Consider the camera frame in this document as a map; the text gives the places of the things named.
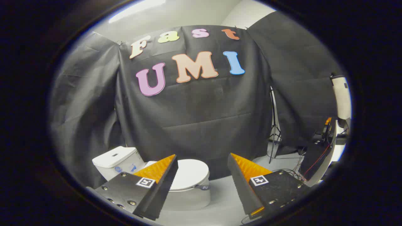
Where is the white softbox panel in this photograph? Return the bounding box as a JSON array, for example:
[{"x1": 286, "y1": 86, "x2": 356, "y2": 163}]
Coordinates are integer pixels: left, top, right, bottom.
[{"x1": 330, "y1": 74, "x2": 352, "y2": 121}]

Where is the plain dark grey cloth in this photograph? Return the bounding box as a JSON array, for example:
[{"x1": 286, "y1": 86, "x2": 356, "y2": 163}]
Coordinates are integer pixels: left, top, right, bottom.
[
  {"x1": 50, "y1": 31, "x2": 127, "y2": 189},
  {"x1": 247, "y1": 11, "x2": 343, "y2": 155}
]

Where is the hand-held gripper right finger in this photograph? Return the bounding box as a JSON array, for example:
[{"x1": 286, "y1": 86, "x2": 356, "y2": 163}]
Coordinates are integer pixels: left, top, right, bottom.
[{"x1": 227, "y1": 153, "x2": 311, "y2": 219}]

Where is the white toilet tank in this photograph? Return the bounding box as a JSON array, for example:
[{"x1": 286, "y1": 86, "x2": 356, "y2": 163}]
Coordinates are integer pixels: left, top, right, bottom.
[{"x1": 92, "y1": 146, "x2": 147, "y2": 181}]

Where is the orange and black gripper device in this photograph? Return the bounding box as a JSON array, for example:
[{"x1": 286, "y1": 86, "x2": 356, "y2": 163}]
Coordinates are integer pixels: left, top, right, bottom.
[{"x1": 320, "y1": 117, "x2": 333, "y2": 139}]

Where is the black backdrop cloth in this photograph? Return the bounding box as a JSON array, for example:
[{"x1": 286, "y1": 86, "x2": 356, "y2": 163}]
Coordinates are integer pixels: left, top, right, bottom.
[{"x1": 115, "y1": 25, "x2": 272, "y2": 181}]

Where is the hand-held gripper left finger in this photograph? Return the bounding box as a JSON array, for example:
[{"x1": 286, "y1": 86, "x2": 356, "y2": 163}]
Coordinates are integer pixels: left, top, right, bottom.
[{"x1": 94, "y1": 154, "x2": 179, "y2": 221}]

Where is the tangle of floor cables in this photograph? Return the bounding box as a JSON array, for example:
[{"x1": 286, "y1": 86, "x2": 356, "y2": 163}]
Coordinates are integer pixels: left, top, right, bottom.
[{"x1": 273, "y1": 150, "x2": 307, "y2": 183}]

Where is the black light stand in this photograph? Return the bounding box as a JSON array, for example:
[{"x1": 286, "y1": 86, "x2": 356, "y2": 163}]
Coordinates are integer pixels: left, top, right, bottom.
[{"x1": 267, "y1": 86, "x2": 282, "y2": 164}]

